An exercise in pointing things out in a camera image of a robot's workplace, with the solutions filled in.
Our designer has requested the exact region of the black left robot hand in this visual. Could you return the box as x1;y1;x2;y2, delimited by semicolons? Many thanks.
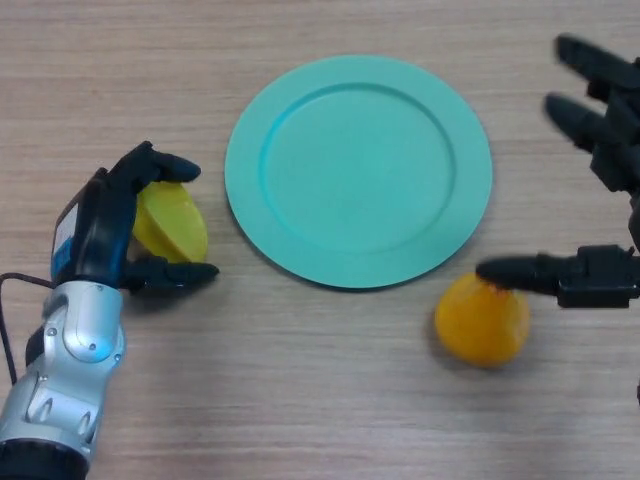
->
51;140;221;296

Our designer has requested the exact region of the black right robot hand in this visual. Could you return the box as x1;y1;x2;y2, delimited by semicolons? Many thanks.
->
474;33;640;309

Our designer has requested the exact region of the yellow starfruit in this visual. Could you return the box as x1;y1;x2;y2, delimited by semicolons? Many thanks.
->
130;180;209;264

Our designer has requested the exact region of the green round plate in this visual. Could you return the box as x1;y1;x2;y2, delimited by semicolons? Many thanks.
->
224;54;494;291

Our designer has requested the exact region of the orange pear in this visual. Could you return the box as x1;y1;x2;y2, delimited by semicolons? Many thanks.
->
433;272;531;369

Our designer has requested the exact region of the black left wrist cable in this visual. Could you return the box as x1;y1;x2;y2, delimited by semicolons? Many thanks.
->
0;272;56;386

